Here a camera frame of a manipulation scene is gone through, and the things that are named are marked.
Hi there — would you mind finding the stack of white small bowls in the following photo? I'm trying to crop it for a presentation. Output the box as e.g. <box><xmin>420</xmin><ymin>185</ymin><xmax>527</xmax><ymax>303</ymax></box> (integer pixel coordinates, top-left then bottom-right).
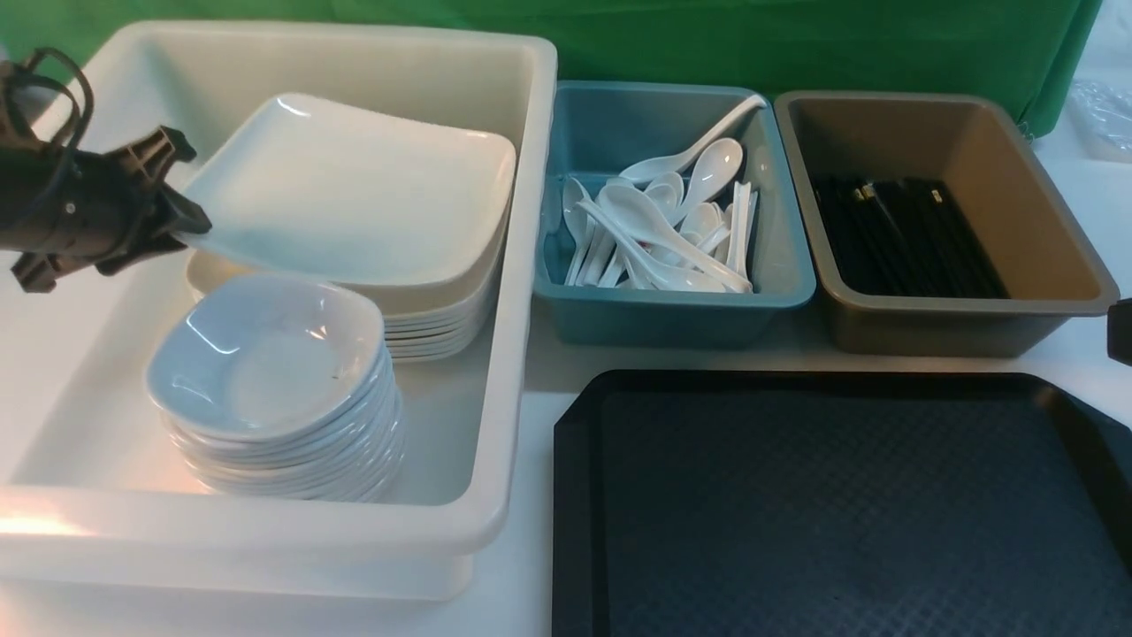
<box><xmin>145</xmin><ymin>274</ymin><xmax>408</xmax><ymax>503</ymax></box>

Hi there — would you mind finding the black cable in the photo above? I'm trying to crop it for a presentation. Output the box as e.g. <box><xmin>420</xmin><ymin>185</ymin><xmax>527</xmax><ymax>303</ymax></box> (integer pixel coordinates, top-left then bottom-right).
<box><xmin>0</xmin><ymin>46</ymin><xmax>96</xmax><ymax>160</ymax></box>

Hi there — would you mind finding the black serving tray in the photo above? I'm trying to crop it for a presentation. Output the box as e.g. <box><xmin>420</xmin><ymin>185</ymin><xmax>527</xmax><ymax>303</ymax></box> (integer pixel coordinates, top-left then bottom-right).
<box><xmin>551</xmin><ymin>370</ymin><xmax>1131</xmax><ymax>636</ymax></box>

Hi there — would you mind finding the pile of white spoons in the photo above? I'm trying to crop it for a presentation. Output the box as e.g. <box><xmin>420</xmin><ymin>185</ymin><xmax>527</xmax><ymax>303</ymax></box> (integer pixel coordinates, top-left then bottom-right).
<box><xmin>561</xmin><ymin>173</ymin><xmax>755</xmax><ymax>293</ymax></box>

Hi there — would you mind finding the white soup spoon top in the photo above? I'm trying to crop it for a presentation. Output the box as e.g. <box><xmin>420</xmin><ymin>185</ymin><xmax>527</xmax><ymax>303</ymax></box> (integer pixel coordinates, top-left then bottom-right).
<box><xmin>618</xmin><ymin>96</ymin><xmax>769</xmax><ymax>186</ymax></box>

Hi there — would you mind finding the green cloth backdrop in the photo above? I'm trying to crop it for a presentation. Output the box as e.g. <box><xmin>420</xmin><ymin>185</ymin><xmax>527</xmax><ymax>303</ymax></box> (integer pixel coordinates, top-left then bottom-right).
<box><xmin>3</xmin><ymin>1</ymin><xmax>1101</xmax><ymax>136</ymax></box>

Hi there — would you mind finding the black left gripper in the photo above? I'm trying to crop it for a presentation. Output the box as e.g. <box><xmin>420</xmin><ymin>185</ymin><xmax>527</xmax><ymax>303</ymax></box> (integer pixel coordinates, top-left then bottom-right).
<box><xmin>1</xmin><ymin>127</ymin><xmax>213</xmax><ymax>294</ymax></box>

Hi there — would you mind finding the large white plastic tub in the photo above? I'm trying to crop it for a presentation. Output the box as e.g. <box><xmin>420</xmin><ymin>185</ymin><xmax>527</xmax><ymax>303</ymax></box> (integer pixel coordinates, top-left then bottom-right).
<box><xmin>3</xmin><ymin>20</ymin><xmax>558</xmax><ymax>600</ymax></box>

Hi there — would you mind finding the brown plastic bin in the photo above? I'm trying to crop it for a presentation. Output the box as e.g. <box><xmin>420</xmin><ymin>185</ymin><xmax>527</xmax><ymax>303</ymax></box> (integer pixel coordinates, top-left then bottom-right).
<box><xmin>775</xmin><ymin>91</ymin><xmax>1120</xmax><ymax>358</ymax></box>

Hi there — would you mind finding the white soup spoon long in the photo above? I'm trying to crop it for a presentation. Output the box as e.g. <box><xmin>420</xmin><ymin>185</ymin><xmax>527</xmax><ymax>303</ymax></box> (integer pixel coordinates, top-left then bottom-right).
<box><xmin>589</xmin><ymin>184</ymin><xmax>753</xmax><ymax>294</ymax></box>

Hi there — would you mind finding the pile of black chopsticks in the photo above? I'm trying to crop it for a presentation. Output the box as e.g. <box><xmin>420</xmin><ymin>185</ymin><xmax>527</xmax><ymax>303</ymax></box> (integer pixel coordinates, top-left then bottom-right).
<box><xmin>811</xmin><ymin>174</ymin><xmax>1010</xmax><ymax>299</ymax></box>

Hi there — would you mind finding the white rectangular rice plate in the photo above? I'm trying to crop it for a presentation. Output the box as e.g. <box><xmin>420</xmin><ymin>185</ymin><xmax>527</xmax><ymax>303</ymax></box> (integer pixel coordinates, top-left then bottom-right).
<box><xmin>185</xmin><ymin>93</ymin><xmax>516</xmax><ymax>287</ymax></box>

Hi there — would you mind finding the stack of white square plates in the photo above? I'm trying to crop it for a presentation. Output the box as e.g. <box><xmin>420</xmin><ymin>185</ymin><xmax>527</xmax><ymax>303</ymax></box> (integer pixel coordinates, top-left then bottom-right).
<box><xmin>355</xmin><ymin>246</ymin><xmax>504</xmax><ymax>362</ymax></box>

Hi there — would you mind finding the white soup spoon upright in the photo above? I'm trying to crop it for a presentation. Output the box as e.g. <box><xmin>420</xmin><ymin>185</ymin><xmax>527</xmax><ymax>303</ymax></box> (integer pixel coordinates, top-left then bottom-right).
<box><xmin>676</xmin><ymin>138</ymin><xmax>744</xmax><ymax>223</ymax></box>

